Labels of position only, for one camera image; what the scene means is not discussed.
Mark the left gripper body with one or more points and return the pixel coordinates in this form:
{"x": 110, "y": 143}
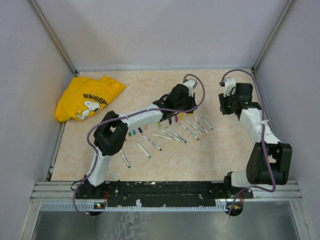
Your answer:
{"x": 187, "y": 105}

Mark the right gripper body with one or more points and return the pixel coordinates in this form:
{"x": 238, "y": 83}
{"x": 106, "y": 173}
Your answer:
{"x": 227, "y": 103}

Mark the light green capped pen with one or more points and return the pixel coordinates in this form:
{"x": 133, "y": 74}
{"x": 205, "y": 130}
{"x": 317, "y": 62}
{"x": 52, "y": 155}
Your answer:
{"x": 161, "y": 136}

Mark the black capped pen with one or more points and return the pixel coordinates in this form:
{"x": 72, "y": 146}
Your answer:
{"x": 114, "y": 175}

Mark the navy capped pen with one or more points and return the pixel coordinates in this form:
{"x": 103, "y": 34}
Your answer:
{"x": 207, "y": 123}

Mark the yellow capped pen top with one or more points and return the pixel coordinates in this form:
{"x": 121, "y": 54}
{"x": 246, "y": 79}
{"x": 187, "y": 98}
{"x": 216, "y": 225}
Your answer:
{"x": 204, "y": 128}

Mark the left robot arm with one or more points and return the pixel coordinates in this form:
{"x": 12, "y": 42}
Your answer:
{"x": 109, "y": 135}

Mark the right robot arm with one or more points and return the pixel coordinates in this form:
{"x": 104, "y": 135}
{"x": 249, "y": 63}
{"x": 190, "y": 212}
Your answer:
{"x": 270, "y": 159}

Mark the yellow Snoopy t-shirt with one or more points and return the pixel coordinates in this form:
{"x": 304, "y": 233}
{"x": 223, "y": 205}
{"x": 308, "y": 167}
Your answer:
{"x": 85, "y": 97}

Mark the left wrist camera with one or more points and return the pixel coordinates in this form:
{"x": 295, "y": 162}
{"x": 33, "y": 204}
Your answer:
{"x": 191, "y": 84}

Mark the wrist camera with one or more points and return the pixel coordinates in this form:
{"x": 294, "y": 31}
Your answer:
{"x": 229, "y": 86}
{"x": 191, "y": 84}

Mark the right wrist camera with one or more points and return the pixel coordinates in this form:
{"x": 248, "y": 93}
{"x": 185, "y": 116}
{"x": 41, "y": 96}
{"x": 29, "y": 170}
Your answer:
{"x": 229, "y": 86}

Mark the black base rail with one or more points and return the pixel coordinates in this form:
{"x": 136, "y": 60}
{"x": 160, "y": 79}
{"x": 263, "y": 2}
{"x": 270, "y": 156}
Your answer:
{"x": 158, "y": 193}

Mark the aluminium frame rail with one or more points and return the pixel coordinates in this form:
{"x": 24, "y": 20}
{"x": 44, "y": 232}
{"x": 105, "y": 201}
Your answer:
{"x": 61, "y": 190}

